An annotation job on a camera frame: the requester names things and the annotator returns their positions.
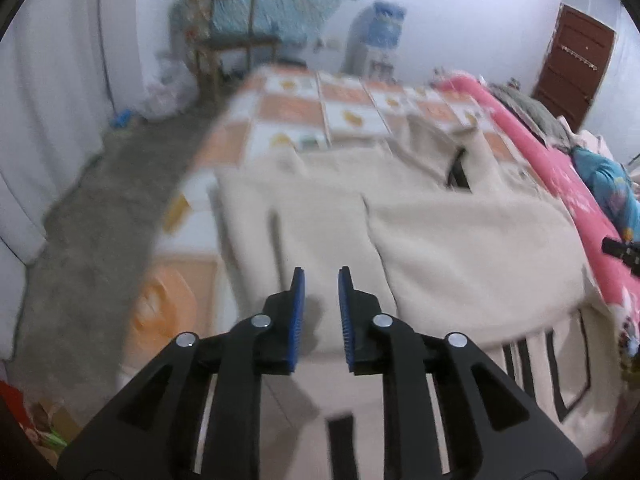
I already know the grey blanket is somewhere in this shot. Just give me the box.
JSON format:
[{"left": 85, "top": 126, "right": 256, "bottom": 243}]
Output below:
[{"left": 488, "top": 84, "right": 572, "bottom": 154}]

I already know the brown paper bag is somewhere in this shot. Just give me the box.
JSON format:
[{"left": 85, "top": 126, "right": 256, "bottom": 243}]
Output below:
[{"left": 26, "top": 399, "right": 81, "bottom": 468}]

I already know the pink floral blanket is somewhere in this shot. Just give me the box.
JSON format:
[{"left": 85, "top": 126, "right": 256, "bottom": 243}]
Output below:
[{"left": 434, "top": 73, "right": 639, "bottom": 368}]

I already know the wooden chair black seat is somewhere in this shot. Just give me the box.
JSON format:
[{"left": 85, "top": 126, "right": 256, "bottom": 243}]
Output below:
[{"left": 184, "top": 0, "right": 281, "bottom": 102}]

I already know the blue patterned garment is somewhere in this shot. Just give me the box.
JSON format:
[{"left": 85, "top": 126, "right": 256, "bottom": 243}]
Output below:
[{"left": 570, "top": 146, "right": 639, "bottom": 242}]

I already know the checkered orange white bedsheet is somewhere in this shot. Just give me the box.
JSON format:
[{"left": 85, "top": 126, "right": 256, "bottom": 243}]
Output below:
[{"left": 120, "top": 65, "right": 536, "bottom": 379}]

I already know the white plastic bag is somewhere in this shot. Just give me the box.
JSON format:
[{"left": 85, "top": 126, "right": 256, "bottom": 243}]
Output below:
[{"left": 141, "top": 58, "right": 200, "bottom": 122}]

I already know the cream zip-up jacket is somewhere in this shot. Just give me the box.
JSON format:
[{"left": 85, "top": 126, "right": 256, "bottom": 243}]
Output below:
[{"left": 216, "top": 117, "right": 623, "bottom": 479}]

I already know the white curtain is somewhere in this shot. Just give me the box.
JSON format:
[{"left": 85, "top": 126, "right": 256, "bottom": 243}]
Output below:
[{"left": 1, "top": 0, "right": 131, "bottom": 361}]

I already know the blue water bottle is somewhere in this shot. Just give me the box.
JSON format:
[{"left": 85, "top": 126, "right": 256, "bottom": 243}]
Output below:
[{"left": 366, "top": 0, "right": 407, "bottom": 50}]

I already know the dark red wooden door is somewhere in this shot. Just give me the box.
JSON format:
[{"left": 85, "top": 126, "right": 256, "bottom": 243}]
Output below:
[{"left": 532, "top": 6, "right": 615, "bottom": 130}]

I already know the white water dispenser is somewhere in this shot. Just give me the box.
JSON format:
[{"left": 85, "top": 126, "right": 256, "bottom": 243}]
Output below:
[{"left": 342, "top": 6, "right": 397, "bottom": 80}]

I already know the blue object on floor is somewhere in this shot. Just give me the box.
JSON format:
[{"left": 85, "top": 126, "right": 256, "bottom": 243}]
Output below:
[{"left": 111, "top": 110, "right": 134, "bottom": 129}]

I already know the red gift bag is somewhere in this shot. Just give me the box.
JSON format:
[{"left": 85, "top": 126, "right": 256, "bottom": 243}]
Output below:
[{"left": 0, "top": 380, "right": 32, "bottom": 431}]

